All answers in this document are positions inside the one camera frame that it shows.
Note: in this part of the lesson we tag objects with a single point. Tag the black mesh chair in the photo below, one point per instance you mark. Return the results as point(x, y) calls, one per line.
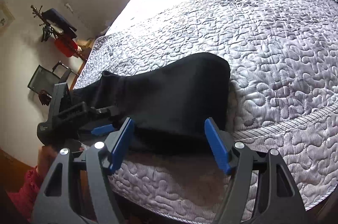
point(42, 82)

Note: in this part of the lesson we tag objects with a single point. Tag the cardboard box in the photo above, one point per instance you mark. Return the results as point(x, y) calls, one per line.
point(85, 44)

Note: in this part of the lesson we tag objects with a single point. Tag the black hanging jacket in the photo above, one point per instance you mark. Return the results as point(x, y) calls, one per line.
point(55, 17)

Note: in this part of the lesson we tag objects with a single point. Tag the red hanging garment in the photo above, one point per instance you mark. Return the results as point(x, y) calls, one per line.
point(66, 46)

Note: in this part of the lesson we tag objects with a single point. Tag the grey quilted mattress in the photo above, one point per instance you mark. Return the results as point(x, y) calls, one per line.
point(264, 70)

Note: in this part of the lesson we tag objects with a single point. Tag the black pants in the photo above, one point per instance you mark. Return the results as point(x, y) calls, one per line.
point(168, 105)

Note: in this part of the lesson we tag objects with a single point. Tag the person left hand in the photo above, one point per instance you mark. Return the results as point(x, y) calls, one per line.
point(46, 156)

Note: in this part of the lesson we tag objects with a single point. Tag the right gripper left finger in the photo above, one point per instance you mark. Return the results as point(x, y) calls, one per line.
point(77, 189)

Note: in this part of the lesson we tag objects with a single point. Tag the red sleeve left forearm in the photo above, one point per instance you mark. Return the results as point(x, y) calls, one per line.
point(24, 199)

